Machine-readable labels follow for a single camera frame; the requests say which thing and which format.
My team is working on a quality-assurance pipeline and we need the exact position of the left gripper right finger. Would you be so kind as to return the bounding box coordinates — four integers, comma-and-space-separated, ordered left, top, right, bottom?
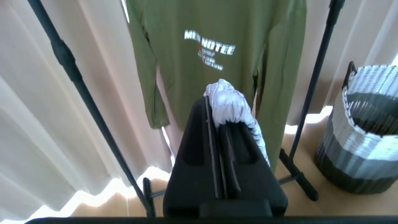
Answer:
218, 121, 289, 217

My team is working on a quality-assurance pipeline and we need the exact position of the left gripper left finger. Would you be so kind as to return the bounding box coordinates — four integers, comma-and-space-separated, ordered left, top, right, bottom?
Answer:
163, 95, 221, 217

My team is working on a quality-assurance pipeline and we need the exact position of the pale blue garment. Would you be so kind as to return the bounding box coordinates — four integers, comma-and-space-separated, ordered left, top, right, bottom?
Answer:
203, 78, 271, 167

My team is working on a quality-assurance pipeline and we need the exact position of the green long-sleeved shirt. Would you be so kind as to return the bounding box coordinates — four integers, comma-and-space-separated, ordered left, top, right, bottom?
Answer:
126, 0, 308, 172

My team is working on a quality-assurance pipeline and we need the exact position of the white laundry basket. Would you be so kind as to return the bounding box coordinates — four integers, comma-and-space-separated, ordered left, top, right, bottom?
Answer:
314, 61, 398, 195

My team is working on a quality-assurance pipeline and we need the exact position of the black clothes rack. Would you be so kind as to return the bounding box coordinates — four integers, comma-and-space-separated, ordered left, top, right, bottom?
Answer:
27, 0, 346, 218

